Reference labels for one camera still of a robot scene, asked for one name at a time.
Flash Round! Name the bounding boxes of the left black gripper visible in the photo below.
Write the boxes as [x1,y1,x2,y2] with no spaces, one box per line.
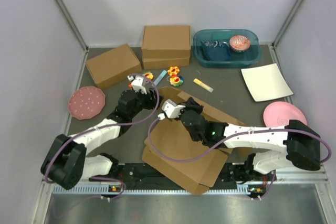
[129,88,163,119]

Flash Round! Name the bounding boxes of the white square plate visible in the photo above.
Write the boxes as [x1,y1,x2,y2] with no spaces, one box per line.
[241,63,293,102]

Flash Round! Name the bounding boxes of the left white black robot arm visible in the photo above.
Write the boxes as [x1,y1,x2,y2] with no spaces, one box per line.
[40,88,162,190]

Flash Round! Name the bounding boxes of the pink dotted plate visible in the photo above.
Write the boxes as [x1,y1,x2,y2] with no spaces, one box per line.
[68,86,106,120]

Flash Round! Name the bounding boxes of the purple cable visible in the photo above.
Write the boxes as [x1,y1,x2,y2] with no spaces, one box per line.
[43,73,160,204]
[148,118,329,201]

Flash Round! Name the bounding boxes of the blue highlighter pen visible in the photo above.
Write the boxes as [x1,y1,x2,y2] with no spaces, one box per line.
[153,70,167,86]

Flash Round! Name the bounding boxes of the bottom stacked cardboard box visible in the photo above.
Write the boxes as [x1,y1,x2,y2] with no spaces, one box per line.
[143,57,190,70]

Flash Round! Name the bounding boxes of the small folded cardboard box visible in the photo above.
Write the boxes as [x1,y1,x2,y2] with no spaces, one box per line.
[86,44,142,90]

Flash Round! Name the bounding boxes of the top stacked cardboard box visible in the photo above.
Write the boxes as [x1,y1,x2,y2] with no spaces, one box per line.
[141,25,191,59]

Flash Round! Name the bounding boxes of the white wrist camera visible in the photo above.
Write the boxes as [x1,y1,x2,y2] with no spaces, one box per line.
[127,74,150,94]
[158,99,185,121]

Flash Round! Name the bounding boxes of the teal plastic bin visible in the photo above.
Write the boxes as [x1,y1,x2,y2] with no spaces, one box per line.
[192,29,262,69]

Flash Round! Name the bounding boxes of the red white patterned bowl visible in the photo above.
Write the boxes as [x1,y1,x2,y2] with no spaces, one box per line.
[229,35,251,52]

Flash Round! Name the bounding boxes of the plain pink plate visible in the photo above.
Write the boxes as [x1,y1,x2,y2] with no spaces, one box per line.
[263,101,308,127]

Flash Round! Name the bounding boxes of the rainbow flower plush dark petals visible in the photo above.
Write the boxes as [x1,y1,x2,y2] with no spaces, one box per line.
[143,71,154,80]

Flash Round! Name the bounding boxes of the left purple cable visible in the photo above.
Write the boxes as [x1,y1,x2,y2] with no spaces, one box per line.
[43,73,160,204]

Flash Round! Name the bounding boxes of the rainbow flower plush green petals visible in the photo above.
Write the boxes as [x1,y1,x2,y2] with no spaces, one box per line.
[170,76,184,87]

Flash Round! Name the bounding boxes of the orange yellow flower plush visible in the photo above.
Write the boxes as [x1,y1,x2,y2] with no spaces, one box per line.
[167,66,180,77]

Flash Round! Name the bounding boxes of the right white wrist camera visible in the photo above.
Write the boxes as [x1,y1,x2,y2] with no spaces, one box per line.
[158,99,185,121]

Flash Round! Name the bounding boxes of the brown cardboard box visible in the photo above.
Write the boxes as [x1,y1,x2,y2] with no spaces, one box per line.
[142,86,253,196]

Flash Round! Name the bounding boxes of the dark blue patterned bowl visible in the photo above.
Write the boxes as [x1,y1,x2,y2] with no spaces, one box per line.
[201,40,232,61]

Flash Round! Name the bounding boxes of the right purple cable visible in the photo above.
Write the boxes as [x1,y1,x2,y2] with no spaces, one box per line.
[148,118,329,201]

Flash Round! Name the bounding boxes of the stacked cardboard box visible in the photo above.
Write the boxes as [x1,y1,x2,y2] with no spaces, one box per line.
[143,57,190,70]
[141,25,191,59]

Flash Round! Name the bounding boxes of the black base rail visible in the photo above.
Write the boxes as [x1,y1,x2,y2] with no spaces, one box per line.
[117,163,249,190]

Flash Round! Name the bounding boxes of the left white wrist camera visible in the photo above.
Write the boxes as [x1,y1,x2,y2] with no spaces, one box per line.
[127,74,150,94]

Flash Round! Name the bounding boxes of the yellow highlighter pen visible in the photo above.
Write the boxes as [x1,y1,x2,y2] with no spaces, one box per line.
[193,78,214,93]

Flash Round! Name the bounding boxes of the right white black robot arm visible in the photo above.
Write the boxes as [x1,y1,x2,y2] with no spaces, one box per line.
[178,98,321,180]

